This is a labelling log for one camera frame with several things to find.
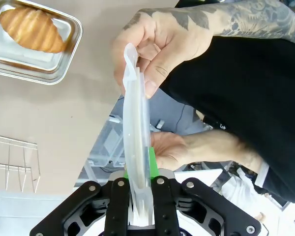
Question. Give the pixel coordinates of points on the person in black t-shirt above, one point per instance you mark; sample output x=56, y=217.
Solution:
x=236, y=98

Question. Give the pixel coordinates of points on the rectangular stainless steel container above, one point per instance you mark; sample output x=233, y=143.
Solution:
x=39, y=71

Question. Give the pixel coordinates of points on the golden brown croissant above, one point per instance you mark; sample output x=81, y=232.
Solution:
x=32, y=29

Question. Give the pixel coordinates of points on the clear plastic snap-lock lid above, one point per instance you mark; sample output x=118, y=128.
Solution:
x=135, y=123

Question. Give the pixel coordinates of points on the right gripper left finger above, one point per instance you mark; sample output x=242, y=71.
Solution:
x=118, y=204

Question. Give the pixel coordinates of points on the person's tattooed right forearm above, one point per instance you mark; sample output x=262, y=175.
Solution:
x=255, y=19

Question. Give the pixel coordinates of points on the person's right hand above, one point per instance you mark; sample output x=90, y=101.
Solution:
x=167, y=37

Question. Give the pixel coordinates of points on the clear plastic storage bin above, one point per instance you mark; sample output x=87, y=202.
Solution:
x=108, y=145

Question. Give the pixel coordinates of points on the person's left hand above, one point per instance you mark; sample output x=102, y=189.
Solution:
x=172, y=150

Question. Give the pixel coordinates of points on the person's left forearm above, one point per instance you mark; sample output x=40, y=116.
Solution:
x=223, y=150

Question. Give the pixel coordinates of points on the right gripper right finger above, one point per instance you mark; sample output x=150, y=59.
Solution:
x=164, y=204

